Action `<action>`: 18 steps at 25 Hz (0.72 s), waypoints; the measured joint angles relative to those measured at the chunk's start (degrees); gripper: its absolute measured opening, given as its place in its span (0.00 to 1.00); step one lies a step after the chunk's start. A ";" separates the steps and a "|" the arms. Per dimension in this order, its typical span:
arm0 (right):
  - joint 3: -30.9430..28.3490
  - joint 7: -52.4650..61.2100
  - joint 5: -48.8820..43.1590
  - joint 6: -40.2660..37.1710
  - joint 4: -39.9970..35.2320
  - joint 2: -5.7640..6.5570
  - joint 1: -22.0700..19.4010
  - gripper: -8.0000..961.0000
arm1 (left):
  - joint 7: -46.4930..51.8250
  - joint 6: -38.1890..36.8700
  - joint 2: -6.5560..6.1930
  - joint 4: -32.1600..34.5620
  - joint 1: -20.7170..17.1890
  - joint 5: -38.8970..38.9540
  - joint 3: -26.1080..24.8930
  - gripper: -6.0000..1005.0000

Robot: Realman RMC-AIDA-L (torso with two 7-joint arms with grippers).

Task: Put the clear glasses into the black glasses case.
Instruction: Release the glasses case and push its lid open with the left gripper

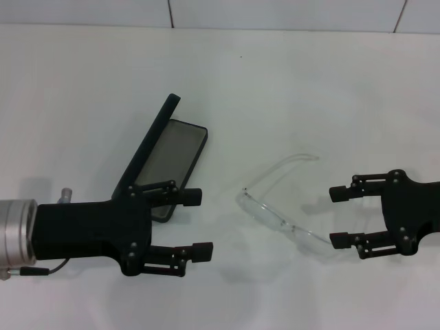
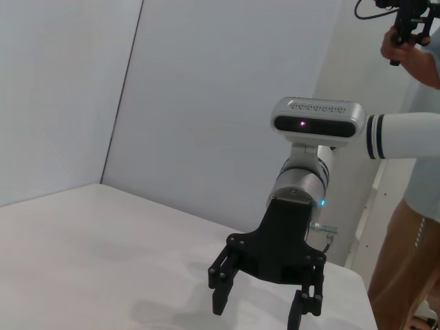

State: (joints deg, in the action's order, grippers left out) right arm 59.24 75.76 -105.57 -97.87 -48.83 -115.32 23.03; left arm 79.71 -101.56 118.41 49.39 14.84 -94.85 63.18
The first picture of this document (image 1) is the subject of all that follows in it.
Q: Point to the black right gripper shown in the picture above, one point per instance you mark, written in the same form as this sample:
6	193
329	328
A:
412	209

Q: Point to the clear white glasses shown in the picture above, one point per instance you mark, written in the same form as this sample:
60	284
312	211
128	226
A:
266	210

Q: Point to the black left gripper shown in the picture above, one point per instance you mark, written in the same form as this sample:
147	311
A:
96	227

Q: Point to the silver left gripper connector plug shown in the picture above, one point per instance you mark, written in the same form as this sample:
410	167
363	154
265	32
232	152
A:
66	196

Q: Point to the black glasses case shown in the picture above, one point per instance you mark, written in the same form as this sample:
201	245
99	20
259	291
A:
177	151

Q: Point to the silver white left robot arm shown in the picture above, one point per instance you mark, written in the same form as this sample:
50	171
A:
17	230

